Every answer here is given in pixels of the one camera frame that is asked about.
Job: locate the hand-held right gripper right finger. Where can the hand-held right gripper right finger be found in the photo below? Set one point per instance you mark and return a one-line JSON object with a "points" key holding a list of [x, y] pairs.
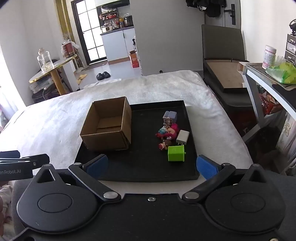
{"points": [[207, 167]]}

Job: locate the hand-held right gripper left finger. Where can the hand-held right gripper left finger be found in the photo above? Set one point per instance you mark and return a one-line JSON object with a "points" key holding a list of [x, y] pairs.
{"points": [[98, 165]]}

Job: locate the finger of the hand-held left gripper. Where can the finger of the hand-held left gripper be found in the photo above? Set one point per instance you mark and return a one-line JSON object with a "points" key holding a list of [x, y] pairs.
{"points": [[16, 172], [39, 160]]}

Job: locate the brown cardboard box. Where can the brown cardboard box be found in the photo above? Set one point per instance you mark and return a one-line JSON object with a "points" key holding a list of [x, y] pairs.
{"points": [[105, 136]]}

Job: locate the green cube charger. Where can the green cube charger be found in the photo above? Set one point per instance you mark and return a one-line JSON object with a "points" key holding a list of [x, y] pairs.
{"points": [[175, 154]]}

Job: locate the white charger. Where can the white charger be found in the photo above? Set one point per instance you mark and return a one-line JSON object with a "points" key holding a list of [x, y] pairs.
{"points": [[182, 137]]}

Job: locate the black tray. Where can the black tray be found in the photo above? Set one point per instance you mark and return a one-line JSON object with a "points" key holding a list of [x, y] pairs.
{"points": [[141, 164]]}

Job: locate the magenta figurine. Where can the magenta figurine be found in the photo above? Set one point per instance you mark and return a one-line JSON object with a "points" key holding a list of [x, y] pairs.
{"points": [[174, 129]]}

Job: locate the red and blue figurine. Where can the red and blue figurine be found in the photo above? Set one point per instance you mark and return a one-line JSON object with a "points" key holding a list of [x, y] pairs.
{"points": [[162, 132]]}

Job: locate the purple grey cube toy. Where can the purple grey cube toy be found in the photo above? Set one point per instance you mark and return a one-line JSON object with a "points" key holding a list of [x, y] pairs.
{"points": [[172, 115]]}

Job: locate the pile of pale clothes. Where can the pile of pale clothes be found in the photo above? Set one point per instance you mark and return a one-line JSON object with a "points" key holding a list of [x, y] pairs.
{"points": [[5, 192]]}

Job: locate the clutter under round table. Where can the clutter under round table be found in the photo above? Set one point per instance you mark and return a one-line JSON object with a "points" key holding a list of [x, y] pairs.
{"points": [[40, 84]]}

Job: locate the round gold-rimmed table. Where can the round gold-rimmed table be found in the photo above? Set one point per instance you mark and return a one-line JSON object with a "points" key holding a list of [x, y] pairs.
{"points": [[56, 80]]}

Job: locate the white towel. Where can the white towel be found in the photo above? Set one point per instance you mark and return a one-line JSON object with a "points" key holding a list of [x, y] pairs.
{"points": [[104, 83]]}

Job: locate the red basket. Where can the red basket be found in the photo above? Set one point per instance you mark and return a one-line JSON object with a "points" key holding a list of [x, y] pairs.
{"points": [[269, 104]]}

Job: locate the yellow slipper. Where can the yellow slipper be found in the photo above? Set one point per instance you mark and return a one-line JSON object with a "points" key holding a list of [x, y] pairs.
{"points": [[82, 77]]}

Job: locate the clear glass jar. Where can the clear glass jar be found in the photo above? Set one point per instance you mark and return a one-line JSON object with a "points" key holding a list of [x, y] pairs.
{"points": [[45, 60]]}

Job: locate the white desk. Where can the white desk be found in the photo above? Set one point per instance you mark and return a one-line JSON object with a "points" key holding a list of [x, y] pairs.
{"points": [[254, 78]]}

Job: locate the orange carton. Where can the orange carton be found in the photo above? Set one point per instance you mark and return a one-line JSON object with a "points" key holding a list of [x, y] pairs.
{"points": [[134, 59]]}

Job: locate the red tin can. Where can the red tin can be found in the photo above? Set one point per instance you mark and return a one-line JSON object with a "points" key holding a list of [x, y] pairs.
{"points": [[68, 51]]}

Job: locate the green plastic bag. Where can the green plastic bag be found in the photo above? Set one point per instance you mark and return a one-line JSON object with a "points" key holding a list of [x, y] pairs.
{"points": [[283, 73]]}

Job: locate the white kitchen cabinet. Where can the white kitchen cabinet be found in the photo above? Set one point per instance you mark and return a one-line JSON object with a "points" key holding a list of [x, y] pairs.
{"points": [[115, 45]]}

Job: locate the dark grey panel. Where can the dark grey panel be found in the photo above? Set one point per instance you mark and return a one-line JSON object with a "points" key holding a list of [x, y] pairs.
{"points": [[222, 41]]}

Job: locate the pink and white jar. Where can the pink and white jar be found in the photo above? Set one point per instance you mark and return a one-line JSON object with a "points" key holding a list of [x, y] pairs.
{"points": [[269, 56]]}

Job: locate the spray bottle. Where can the spray bottle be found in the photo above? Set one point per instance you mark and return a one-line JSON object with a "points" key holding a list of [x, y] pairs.
{"points": [[134, 44]]}

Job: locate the black-framed glass door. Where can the black-framed glass door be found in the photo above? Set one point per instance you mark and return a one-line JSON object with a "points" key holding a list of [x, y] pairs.
{"points": [[91, 34]]}

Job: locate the grey drawer organiser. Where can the grey drawer organiser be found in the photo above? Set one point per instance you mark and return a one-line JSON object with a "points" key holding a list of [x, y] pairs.
{"points": [[291, 49]]}

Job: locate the black hanging clothes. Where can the black hanging clothes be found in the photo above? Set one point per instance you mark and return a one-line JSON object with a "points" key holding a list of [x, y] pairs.
{"points": [[208, 7]]}

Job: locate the black frame with brown backing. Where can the black frame with brown backing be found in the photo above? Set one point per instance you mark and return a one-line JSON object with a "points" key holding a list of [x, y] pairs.
{"points": [[226, 74]]}

